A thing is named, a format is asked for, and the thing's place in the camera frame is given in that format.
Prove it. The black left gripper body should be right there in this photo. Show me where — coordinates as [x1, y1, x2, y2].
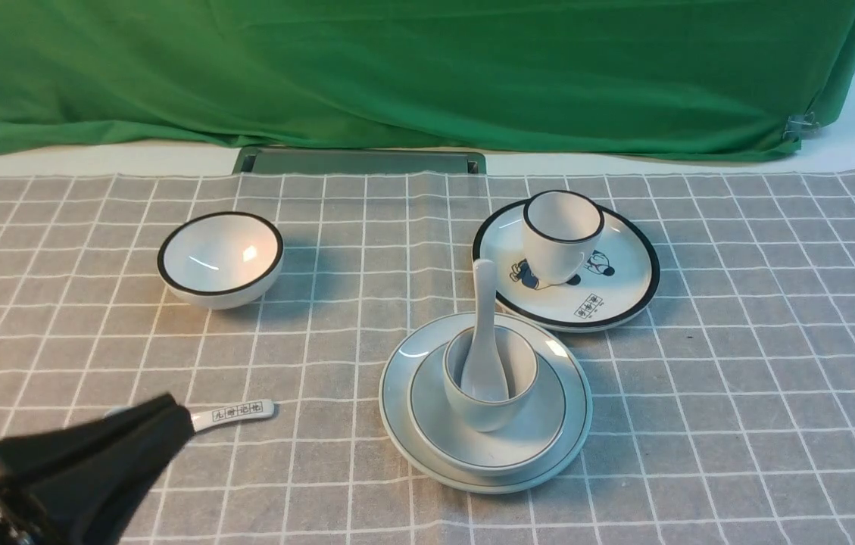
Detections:
[0, 394, 195, 544]

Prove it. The white spoon with characters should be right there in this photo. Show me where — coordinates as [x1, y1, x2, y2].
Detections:
[99, 394, 277, 435]

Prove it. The shallow grey-rimmed white bowl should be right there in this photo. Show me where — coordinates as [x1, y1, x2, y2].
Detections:
[407, 338, 572, 475]

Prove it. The plain white ceramic spoon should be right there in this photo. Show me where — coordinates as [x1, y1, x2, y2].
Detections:
[460, 259, 509, 403]

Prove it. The pale grey cup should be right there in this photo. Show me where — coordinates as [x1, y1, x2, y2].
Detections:
[442, 325, 539, 432]

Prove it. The black-rimmed white bowl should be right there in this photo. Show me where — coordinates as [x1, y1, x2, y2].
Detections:
[156, 211, 286, 310]

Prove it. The large grey-rimmed white plate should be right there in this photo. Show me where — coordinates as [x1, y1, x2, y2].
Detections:
[378, 313, 593, 494]

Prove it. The black-rimmed white cup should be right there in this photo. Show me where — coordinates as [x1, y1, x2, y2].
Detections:
[522, 190, 606, 286]

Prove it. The black-rimmed cartoon plate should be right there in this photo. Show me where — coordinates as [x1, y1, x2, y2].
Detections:
[471, 200, 660, 332]

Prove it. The grey checked tablecloth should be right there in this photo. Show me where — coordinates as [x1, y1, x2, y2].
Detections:
[0, 170, 855, 544]

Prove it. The green backdrop cloth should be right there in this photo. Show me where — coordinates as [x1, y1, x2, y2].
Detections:
[0, 1, 855, 162]

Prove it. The metal backdrop clip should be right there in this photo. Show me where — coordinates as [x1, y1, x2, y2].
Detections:
[782, 111, 822, 141]

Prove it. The grey metal table bracket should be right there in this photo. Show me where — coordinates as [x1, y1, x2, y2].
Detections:
[233, 146, 487, 176]

